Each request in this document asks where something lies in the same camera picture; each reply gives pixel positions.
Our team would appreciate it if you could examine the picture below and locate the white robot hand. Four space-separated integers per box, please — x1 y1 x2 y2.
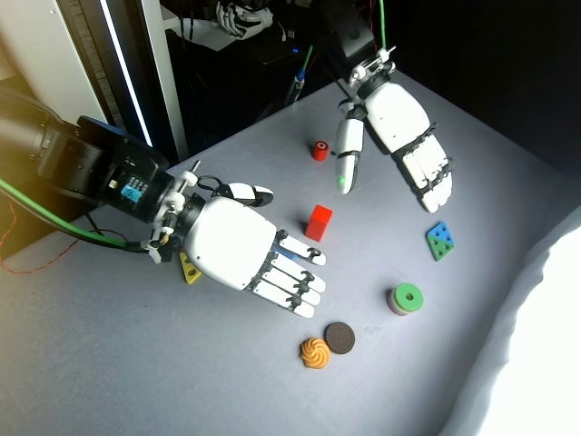
182 182 328 319
334 81 455 214

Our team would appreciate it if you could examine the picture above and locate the orange swirl cookie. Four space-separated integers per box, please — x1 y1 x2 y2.
299 336 332 371

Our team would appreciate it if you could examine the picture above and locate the blue green holed block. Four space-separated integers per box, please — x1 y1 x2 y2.
425 221 457 263

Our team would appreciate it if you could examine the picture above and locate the green cable with blue plug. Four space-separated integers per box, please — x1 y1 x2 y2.
290 44 315 104

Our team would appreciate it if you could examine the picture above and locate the white robot body column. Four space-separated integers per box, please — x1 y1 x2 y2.
0 0 190 158

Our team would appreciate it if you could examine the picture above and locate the red yellow holed triangle block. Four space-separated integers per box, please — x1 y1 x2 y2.
179 252 203 286

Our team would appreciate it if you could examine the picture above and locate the ring stack with green ring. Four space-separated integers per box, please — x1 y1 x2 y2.
387 282 425 317

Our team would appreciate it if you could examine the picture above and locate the brown chocolate cookie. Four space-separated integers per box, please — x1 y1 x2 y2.
323 322 357 355

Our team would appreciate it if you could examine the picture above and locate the thick green cable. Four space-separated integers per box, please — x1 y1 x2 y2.
0 178 151 252

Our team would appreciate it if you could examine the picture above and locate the red rectangular block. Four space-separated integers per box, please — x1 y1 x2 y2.
304 204 334 242

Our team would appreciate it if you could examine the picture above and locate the thin red wire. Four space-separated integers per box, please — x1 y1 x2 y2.
0 203 79 275

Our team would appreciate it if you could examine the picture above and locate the spare white robot hand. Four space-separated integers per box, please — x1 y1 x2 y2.
215 0 275 41

